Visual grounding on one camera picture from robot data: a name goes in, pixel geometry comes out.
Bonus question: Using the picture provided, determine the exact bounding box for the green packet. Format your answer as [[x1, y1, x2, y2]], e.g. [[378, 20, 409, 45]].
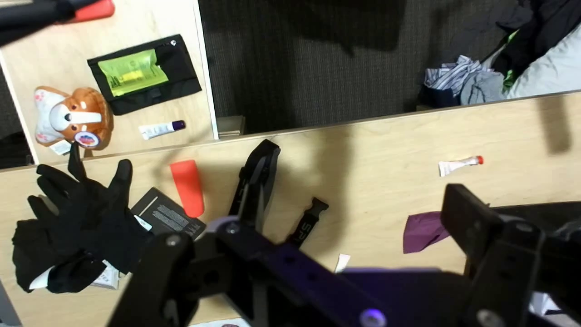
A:
[[96, 47, 171, 98]]

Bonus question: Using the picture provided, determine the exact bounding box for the red flat plastic piece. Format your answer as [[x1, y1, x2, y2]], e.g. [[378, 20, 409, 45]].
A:
[[169, 158, 207, 219]]

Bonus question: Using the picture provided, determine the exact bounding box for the white tube with dark cap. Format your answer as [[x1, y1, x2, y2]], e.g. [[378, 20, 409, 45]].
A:
[[138, 118, 189, 141]]

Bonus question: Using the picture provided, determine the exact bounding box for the black glove pair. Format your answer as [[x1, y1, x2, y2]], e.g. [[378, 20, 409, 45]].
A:
[[9, 141, 153, 296]]

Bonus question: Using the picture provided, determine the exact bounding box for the purple cloth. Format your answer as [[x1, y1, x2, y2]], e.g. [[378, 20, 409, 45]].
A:
[[401, 209, 452, 254]]

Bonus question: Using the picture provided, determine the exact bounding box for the white paper scrap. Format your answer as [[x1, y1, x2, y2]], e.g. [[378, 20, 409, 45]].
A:
[[334, 252, 352, 274]]

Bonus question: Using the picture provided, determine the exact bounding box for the white tube with coloured cap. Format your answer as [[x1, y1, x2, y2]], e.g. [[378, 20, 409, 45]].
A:
[[438, 154, 487, 179]]

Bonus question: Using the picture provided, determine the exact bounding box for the black card box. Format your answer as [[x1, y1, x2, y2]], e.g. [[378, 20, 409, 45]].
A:
[[129, 187, 209, 241]]

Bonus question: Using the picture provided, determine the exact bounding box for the red rounded case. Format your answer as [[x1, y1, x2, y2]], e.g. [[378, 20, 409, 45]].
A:
[[65, 0, 116, 25]]

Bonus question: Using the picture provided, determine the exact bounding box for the light grey bedding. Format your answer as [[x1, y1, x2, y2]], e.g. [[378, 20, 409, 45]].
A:
[[507, 23, 581, 101]]

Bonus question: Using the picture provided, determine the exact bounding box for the brown and white plush dog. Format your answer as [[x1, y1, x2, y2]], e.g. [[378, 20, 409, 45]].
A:
[[33, 85, 116, 152]]

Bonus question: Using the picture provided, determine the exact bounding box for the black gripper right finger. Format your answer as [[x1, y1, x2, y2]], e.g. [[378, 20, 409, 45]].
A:
[[439, 181, 581, 327]]

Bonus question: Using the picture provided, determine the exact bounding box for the black jacket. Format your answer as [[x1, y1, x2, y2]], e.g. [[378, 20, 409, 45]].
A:
[[496, 0, 581, 80]]

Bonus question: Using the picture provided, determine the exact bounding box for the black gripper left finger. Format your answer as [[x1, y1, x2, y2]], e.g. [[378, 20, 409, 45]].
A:
[[107, 218, 390, 327]]

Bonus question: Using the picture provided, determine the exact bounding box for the black fabric strap with buckle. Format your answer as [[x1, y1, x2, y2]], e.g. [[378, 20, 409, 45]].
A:
[[225, 136, 332, 250]]

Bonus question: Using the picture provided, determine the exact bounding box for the striped fabric pile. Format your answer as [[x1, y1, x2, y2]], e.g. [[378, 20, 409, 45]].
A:
[[419, 52, 507, 109]]

